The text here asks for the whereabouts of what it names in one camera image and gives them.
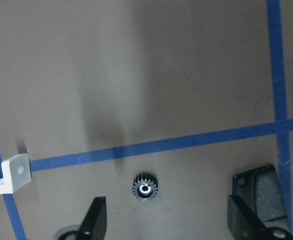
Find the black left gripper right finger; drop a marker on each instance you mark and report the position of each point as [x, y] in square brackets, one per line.
[242, 222]

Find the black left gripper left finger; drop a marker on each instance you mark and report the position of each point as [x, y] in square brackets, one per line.
[94, 224]

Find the small black bearing gear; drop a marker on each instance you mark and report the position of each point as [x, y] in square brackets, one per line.
[145, 186]

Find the dark grey brake pad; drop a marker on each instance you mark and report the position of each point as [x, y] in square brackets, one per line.
[260, 189]

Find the white curved plastic part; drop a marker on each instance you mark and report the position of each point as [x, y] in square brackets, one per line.
[16, 172]

